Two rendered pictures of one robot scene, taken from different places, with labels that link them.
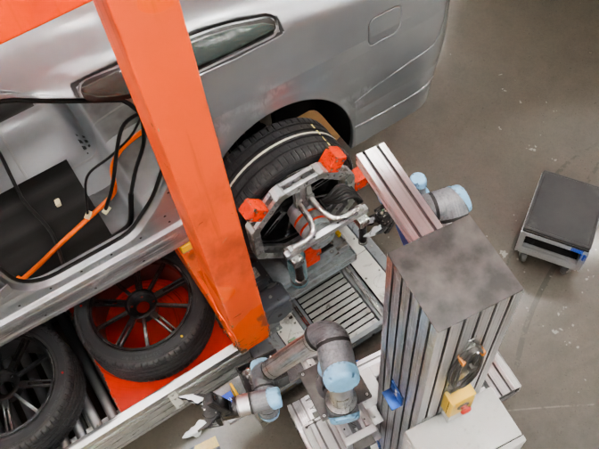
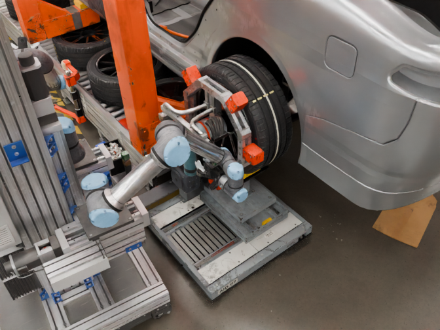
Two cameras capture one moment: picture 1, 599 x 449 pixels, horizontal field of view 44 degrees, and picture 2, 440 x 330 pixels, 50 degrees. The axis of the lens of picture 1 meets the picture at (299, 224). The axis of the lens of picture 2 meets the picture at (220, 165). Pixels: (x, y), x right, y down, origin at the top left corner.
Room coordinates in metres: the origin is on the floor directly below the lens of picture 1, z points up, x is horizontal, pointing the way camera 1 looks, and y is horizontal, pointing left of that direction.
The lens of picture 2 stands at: (1.42, -2.12, 2.49)
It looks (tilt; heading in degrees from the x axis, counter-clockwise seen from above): 42 degrees down; 80
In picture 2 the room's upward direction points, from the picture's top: 2 degrees counter-clockwise
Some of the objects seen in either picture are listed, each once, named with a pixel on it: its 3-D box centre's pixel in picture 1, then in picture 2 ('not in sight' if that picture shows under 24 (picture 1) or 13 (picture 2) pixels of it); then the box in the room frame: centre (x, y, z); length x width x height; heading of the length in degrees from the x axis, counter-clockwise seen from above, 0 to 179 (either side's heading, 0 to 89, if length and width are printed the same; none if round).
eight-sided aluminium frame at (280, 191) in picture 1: (302, 212); (215, 126); (1.78, -0.02, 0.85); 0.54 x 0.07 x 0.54; 116
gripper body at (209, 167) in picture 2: (388, 214); (215, 172); (1.70, -0.40, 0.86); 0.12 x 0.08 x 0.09; 116
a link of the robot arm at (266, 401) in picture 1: (265, 400); not in sight; (0.82, 0.20, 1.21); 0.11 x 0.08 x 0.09; 95
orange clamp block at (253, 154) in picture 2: (358, 178); (253, 154); (1.92, -0.30, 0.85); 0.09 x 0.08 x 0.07; 116
